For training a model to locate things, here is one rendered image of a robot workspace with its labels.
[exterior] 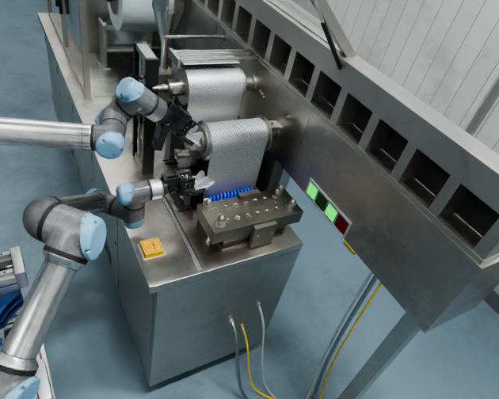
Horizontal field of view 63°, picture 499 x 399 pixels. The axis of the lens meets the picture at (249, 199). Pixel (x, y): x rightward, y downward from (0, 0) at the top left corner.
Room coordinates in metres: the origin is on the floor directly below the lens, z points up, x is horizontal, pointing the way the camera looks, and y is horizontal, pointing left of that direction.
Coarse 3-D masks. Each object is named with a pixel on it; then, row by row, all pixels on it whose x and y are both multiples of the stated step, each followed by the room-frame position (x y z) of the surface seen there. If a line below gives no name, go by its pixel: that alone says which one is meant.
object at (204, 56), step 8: (176, 56) 1.44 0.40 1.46; (184, 56) 1.48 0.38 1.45; (192, 56) 1.50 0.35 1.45; (200, 56) 1.52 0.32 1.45; (208, 56) 1.54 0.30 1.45; (216, 56) 1.56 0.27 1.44; (224, 56) 1.59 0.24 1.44; (232, 56) 1.62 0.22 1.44; (240, 56) 1.60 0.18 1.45; (248, 56) 1.62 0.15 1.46; (256, 56) 1.64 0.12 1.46; (176, 64) 1.43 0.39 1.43; (184, 64) 1.44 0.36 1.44
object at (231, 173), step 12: (240, 156) 1.29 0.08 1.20; (252, 156) 1.32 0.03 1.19; (216, 168) 1.23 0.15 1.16; (228, 168) 1.26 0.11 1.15; (240, 168) 1.30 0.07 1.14; (252, 168) 1.33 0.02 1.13; (216, 180) 1.24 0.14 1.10; (228, 180) 1.27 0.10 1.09; (240, 180) 1.30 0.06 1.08; (252, 180) 1.34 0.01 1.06; (204, 192) 1.21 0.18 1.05; (216, 192) 1.24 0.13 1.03
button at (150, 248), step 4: (148, 240) 1.01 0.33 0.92; (152, 240) 1.01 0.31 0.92; (156, 240) 1.02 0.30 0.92; (140, 244) 0.98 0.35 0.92; (144, 244) 0.98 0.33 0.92; (148, 244) 0.99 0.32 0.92; (152, 244) 0.99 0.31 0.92; (156, 244) 1.00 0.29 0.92; (160, 244) 1.00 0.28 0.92; (144, 248) 0.97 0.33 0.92; (148, 248) 0.97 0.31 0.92; (152, 248) 0.98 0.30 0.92; (156, 248) 0.98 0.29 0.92; (160, 248) 0.98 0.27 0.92; (144, 252) 0.95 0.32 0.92; (148, 252) 0.95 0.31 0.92; (152, 252) 0.96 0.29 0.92; (156, 252) 0.96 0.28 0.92; (160, 252) 0.97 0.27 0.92; (144, 256) 0.94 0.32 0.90; (148, 256) 0.94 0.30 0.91; (152, 256) 0.95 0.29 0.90
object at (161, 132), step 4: (160, 124) 1.13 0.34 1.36; (164, 124) 1.11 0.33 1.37; (168, 124) 1.12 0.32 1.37; (156, 128) 1.14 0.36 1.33; (160, 128) 1.12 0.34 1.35; (164, 128) 1.11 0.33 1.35; (168, 128) 1.12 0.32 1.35; (156, 132) 1.13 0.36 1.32; (160, 132) 1.11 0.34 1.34; (164, 132) 1.12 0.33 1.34; (156, 136) 1.12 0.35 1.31; (160, 136) 1.11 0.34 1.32; (164, 136) 1.12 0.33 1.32; (152, 140) 1.13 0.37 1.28; (156, 140) 1.11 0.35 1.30; (160, 140) 1.11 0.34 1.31; (164, 140) 1.12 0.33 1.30; (152, 144) 1.12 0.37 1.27; (156, 144) 1.11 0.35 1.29; (160, 144) 1.11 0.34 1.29; (156, 148) 1.10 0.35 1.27; (160, 148) 1.11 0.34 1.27
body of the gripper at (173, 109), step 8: (168, 104) 1.15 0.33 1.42; (168, 112) 1.12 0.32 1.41; (176, 112) 1.14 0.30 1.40; (184, 112) 1.16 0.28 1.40; (160, 120) 1.10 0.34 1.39; (168, 120) 1.13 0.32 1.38; (176, 120) 1.15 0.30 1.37; (184, 120) 1.15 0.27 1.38; (192, 120) 1.16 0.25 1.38; (176, 128) 1.13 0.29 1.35; (184, 128) 1.16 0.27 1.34; (176, 136) 1.13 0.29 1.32
